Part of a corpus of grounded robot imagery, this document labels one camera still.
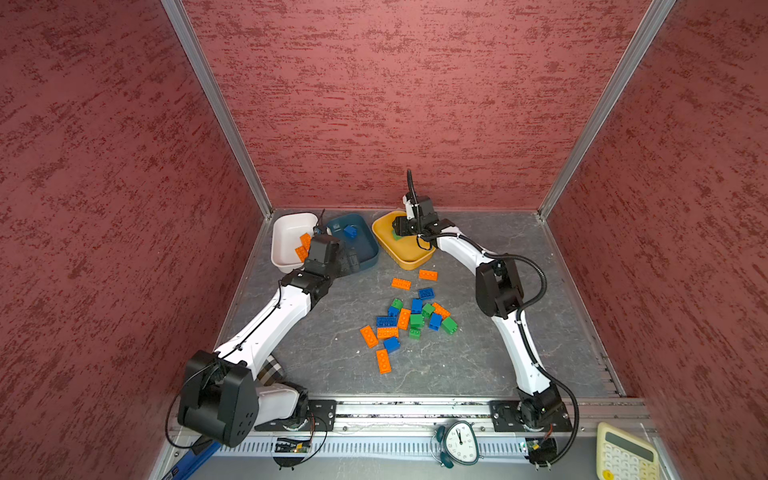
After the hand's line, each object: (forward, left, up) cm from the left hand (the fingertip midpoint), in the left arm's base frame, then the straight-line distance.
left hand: (341, 263), depth 85 cm
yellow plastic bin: (+15, -20, -14) cm, 29 cm away
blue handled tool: (-46, +30, -13) cm, 57 cm away
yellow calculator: (-44, -70, -14) cm, 84 cm away
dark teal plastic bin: (+22, -4, -17) cm, 28 cm away
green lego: (-6, -17, -14) cm, 22 cm away
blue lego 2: (-8, -15, -15) cm, 23 cm away
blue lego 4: (-12, -28, -13) cm, 33 cm away
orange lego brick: (+2, -18, -15) cm, 24 cm away
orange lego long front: (-23, -13, -16) cm, 30 cm away
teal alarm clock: (-42, -31, -11) cm, 53 cm away
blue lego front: (-18, -15, -16) cm, 29 cm away
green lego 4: (-13, -32, -14) cm, 38 cm away
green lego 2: (-7, -27, -14) cm, 31 cm away
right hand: (+22, -17, -8) cm, 29 cm away
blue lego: (-1, -26, -16) cm, 31 cm away
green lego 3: (-11, -23, -14) cm, 29 cm away
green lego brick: (+20, -16, -12) cm, 29 cm away
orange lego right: (-7, -31, -15) cm, 35 cm away
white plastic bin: (+24, +26, -15) cm, 39 cm away
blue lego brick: (+24, +1, -14) cm, 28 cm away
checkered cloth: (-27, +17, -13) cm, 34 cm away
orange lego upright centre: (-10, -19, -16) cm, 27 cm away
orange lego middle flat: (-15, -14, -15) cm, 25 cm away
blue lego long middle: (-11, -13, -15) cm, 23 cm away
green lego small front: (-16, -22, -13) cm, 30 cm away
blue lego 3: (-6, -23, -15) cm, 28 cm away
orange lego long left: (-16, -8, -16) cm, 24 cm away
